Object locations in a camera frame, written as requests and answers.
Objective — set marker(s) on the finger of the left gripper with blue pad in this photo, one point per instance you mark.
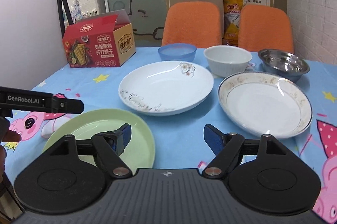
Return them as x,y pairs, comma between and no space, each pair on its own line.
67,106

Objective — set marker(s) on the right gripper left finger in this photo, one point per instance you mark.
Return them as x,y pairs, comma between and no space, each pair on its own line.
98,156

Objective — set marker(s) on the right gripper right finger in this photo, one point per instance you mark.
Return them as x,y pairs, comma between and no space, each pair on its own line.
230,148

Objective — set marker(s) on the light green plate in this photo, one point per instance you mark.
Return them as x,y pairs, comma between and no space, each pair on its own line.
140,151

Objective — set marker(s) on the white gold-rimmed plate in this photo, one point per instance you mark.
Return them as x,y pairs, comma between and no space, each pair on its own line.
263,103

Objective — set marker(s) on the white floral plate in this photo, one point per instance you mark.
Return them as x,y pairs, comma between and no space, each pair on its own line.
166,88

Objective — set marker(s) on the white ceramic bowl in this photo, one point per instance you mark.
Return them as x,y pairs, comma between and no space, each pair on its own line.
224,60

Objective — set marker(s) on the stainless steel bowl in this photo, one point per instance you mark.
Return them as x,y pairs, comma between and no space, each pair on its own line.
283,64

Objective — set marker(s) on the blue plastic bowl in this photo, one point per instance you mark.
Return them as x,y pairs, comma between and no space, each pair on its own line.
177,52

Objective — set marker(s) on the person's left hand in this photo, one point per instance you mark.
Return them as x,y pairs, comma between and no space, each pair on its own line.
10,136

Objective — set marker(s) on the red cracker cardboard box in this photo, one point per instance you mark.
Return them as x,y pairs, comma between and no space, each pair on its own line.
105,40

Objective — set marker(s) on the right orange chair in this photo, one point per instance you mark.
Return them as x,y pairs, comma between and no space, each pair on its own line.
264,27

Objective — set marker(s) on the orange chair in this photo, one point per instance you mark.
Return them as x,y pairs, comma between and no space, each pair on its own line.
264,27
197,23

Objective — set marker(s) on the left orange chair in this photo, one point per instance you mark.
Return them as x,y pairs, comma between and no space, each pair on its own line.
197,23

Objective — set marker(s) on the yellow snack package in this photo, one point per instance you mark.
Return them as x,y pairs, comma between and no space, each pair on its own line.
232,15

